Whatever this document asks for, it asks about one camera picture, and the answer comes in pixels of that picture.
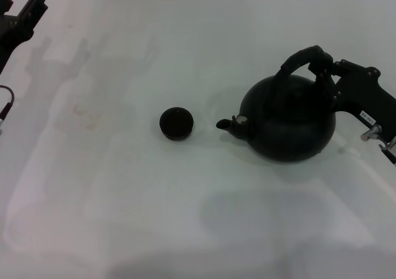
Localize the right wrist cable with plug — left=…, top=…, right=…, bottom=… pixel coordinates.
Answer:
left=361, top=124, right=391, bottom=152

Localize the black round teapot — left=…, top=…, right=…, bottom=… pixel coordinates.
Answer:
left=215, top=45, right=337, bottom=163

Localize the small black teacup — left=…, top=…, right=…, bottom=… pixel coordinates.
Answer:
left=158, top=106, right=196, bottom=142

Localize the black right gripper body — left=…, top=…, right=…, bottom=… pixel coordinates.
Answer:
left=332, top=74, right=396, bottom=138

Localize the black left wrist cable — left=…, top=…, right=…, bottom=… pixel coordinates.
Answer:
left=0, top=85, right=15, bottom=135

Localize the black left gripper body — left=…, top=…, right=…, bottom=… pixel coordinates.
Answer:
left=0, top=14, right=35, bottom=75

